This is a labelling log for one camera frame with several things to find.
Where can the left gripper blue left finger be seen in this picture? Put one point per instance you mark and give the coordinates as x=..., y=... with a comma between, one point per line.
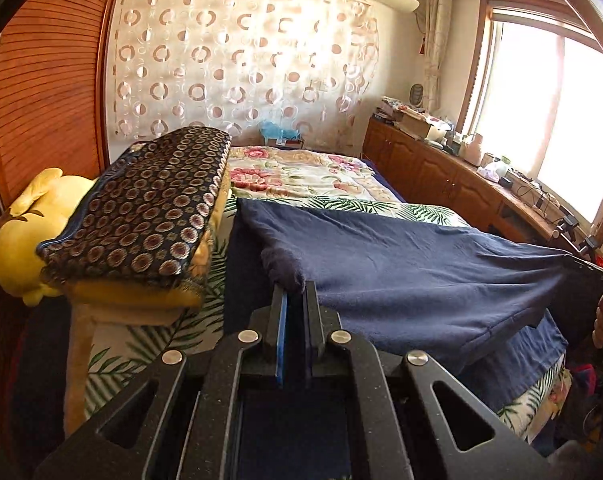
x=275, y=333

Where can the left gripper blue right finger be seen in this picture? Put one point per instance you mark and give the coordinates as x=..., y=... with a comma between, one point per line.
x=320, y=323

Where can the navy blue printed t-shirt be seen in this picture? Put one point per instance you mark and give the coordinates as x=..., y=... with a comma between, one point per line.
x=477, y=303

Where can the floral quilt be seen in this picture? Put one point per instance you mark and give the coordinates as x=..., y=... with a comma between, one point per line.
x=265, y=171

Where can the palm leaf bed sheet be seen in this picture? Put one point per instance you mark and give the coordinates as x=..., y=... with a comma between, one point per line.
x=121, y=351

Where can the pink bottle on cabinet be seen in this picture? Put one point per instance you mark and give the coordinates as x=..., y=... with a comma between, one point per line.
x=473, y=149

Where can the dark circle-patterned folded blanket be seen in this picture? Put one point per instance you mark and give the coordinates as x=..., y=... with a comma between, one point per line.
x=147, y=215

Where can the long wooden sideboard cabinet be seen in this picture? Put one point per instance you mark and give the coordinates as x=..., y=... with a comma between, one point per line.
x=424, y=175

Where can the blue tissue box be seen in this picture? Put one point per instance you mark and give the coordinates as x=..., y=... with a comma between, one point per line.
x=275, y=135

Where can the yellow sunflower folded blanket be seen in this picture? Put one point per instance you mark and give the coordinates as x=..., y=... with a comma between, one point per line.
x=130, y=303

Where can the wooden framed window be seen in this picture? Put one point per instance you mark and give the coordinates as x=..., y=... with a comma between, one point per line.
x=535, y=95

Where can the cardboard box on cabinet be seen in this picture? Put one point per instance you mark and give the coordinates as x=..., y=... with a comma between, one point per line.
x=423, y=125

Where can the small round desk fan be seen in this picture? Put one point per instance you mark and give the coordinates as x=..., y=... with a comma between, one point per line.
x=416, y=95

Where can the yellow plush toy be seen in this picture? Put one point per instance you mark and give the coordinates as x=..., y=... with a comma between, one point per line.
x=39, y=213

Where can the circle-patterned sheer curtain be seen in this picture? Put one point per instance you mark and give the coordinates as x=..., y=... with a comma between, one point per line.
x=235, y=65

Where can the beige window side curtain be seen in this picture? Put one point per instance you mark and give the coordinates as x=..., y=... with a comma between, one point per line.
x=437, y=28

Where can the wooden louvered wardrobe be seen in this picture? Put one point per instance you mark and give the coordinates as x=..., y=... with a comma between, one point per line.
x=52, y=88

